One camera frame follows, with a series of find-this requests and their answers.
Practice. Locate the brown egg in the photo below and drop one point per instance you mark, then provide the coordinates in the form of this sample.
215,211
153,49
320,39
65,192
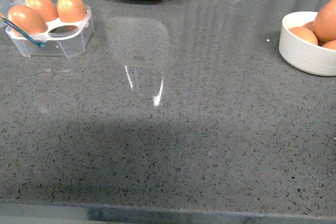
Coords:
324,22
70,11
27,19
330,45
45,8
309,25
305,34

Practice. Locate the clear plastic egg box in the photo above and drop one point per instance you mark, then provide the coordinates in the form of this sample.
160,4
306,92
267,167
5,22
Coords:
62,39

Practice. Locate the brown egg in bowl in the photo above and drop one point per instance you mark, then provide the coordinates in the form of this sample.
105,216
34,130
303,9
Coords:
305,34
330,45
309,25

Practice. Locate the blue rubber band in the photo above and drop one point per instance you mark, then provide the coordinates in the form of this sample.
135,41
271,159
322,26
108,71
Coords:
24,34

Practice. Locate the white round bowl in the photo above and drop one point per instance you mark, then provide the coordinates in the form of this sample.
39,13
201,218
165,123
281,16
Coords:
301,54

